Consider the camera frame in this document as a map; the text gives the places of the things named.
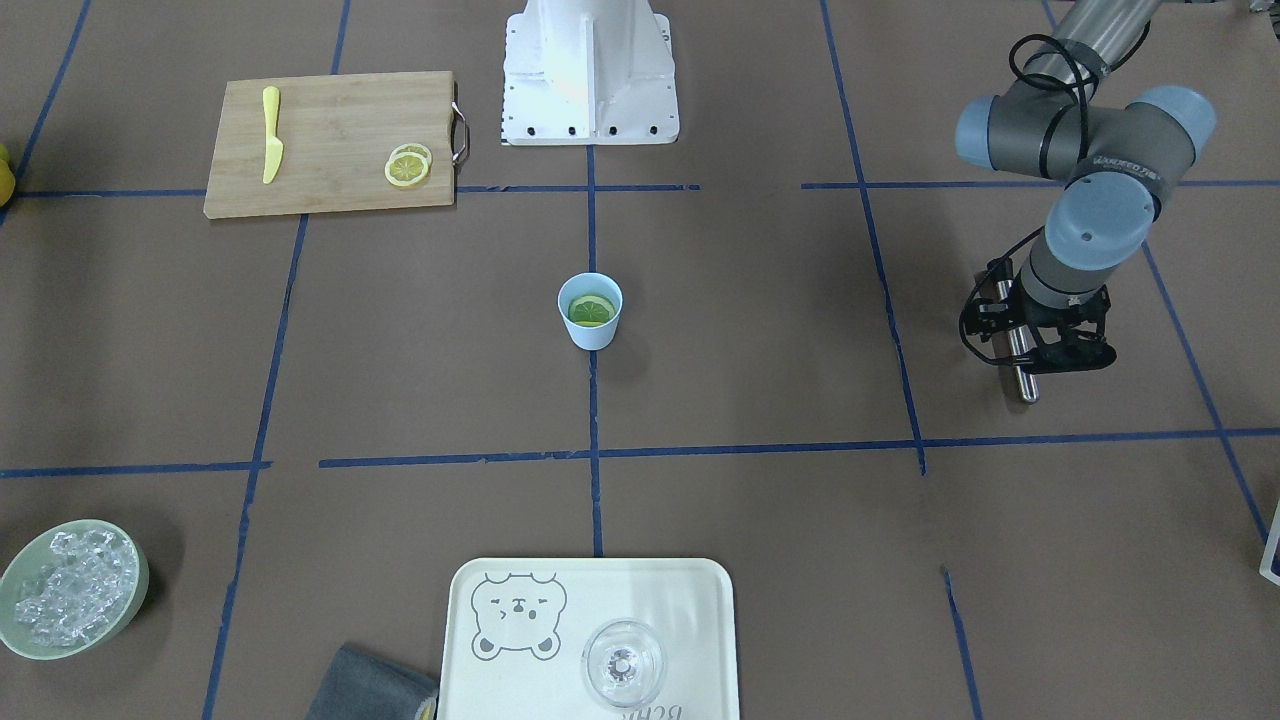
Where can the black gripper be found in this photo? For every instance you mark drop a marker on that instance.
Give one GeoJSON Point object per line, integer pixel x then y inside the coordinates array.
{"type": "Point", "coordinates": [1046, 327]}

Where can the steel muddler black tip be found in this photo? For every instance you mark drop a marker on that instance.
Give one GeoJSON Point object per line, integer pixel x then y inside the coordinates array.
{"type": "Point", "coordinates": [1018, 340]}

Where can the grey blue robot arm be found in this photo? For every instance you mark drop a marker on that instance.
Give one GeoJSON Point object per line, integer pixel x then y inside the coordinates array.
{"type": "Point", "coordinates": [1117, 166]}

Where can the light blue plastic cup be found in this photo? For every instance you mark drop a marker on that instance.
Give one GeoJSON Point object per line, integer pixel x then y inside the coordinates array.
{"type": "Point", "coordinates": [590, 339]}

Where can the lime slice in cup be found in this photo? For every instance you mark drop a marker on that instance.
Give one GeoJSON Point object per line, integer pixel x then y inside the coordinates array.
{"type": "Point", "coordinates": [591, 310]}

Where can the yellow lemon slice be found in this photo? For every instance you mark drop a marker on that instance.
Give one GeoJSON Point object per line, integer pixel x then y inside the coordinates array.
{"type": "Point", "coordinates": [407, 170]}

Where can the yellow lemon lower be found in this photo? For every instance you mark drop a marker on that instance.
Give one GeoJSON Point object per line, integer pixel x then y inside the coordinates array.
{"type": "Point", "coordinates": [8, 181]}

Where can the clear wine glass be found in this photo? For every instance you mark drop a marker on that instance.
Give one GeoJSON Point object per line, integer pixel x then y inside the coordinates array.
{"type": "Point", "coordinates": [624, 664]}

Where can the cream bear tray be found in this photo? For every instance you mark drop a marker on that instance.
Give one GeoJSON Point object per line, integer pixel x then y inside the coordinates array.
{"type": "Point", "coordinates": [516, 629]}

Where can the wooden cutting board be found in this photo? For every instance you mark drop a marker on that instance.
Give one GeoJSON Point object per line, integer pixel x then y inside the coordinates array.
{"type": "Point", "coordinates": [338, 132]}

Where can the grey folded cloth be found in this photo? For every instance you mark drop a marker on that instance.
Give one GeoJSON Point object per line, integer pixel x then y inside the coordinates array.
{"type": "Point", "coordinates": [361, 685]}

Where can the yellow plastic knife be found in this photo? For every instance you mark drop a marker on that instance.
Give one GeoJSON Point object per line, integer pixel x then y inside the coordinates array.
{"type": "Point", "coordinates": [273, 144]}

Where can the green bowl of ice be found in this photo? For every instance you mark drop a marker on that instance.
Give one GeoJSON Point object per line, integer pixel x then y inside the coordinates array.
{"type": "Point", "coordinates": [72, 589]}

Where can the white camera pillar base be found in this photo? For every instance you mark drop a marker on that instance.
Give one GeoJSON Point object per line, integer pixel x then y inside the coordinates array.
{"type": "Point", "coordinates": [589, 73]}

